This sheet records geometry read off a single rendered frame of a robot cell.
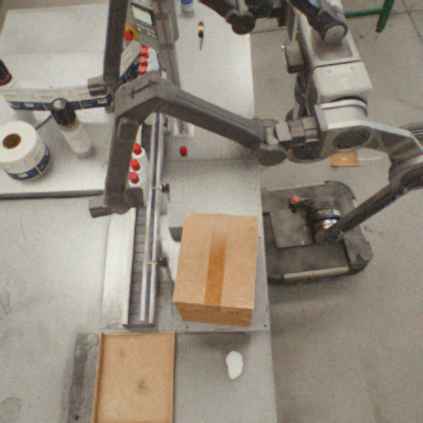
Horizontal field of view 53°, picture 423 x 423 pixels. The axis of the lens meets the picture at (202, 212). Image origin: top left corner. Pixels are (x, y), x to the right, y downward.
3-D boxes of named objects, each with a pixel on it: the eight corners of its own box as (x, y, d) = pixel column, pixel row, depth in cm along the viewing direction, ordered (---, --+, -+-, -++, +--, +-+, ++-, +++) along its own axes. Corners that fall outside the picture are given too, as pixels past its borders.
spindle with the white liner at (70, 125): (75, 142, 186) (47, 94, 159) (95, 141, 185) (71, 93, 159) (72, 159, 182) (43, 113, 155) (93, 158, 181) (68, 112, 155)
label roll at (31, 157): (32, 134, 190) (17, 112, 177) (59, 159, 183) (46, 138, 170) (-5, 162, 184) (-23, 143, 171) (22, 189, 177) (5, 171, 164)
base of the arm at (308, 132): (319, 158, 114) (328, 129, 103) (289, 161, 114) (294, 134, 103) (312, 131, 117) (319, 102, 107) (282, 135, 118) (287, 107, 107)
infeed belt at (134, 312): (151, 10, 226) (149, 4, 222) (166, 9, 225) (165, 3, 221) (127, 327, 153) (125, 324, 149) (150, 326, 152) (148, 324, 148)
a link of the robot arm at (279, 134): (297, 139, 107) (293, 122, 109) (257, 143, 107) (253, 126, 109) (293, 159, 115) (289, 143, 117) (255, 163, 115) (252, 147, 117)
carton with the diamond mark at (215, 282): (193, 242, 164) (185, 211, 140) (256, 246, 161) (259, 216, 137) (182, 321, 151) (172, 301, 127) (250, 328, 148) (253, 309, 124)
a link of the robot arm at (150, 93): (143, 92, 84) (141, 55, 88) (110, 129, 93) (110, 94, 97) (294, 155, 110) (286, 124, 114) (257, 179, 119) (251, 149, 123)
